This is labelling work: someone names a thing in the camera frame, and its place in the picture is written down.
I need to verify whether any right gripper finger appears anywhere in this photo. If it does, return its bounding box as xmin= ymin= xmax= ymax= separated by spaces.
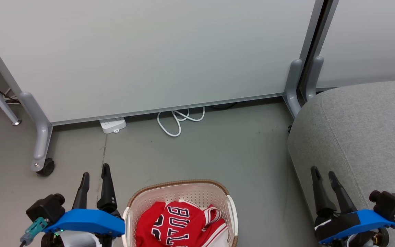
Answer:
xmin=328 ymin=170 xmax=358 ymax=214
xmin=310 ymin=166 xmax=337 ymax=217

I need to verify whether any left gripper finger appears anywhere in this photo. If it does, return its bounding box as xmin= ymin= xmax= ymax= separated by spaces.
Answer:
xmin=71 ymin=172 xmax=91 ymax=210
xmin=97 ymin=163 xmax=121 ymax=217

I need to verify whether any white power strip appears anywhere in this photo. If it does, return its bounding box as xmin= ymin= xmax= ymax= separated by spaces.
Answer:
xmin=99 ymin=117 xmax=127 ymax=134

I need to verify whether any grey fabric sofa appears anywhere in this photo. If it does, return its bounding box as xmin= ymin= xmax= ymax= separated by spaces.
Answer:
xmin=287 ymin=80 xmax=395 ymax=247

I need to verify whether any cream perforated laundry basket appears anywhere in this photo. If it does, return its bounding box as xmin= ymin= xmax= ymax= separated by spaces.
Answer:
xmin=122 ymin=179 xmax=239 ymax=247

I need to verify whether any looped white cable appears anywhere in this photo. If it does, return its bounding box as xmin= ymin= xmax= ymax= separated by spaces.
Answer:
xmin=157 ymin=106 xmax=206 ymax=138

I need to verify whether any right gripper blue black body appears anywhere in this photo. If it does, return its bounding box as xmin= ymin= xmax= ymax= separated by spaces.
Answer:
xmin=314 ymin=209 xmax=395 ymax=245

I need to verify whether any left teal plug black cable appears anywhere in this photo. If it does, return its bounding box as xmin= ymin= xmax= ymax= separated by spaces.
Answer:
xmin=20 ymin=216 xmax=49 ymax=247

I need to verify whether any white partition panel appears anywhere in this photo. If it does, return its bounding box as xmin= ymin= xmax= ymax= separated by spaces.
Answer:
xmin=316 ymin=0 xmax=395 ymax=91
xmin=0 ymin=0 xmax=318 ymax=126

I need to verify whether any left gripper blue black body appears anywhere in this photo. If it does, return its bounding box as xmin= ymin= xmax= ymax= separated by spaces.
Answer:
xmin=43 ymin=208 xmax=125 ymax=238

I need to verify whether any red Bulls jersey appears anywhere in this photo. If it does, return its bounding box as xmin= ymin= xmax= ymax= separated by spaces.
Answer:
xmin=135 ymin=200 xmax=229 ymax=247

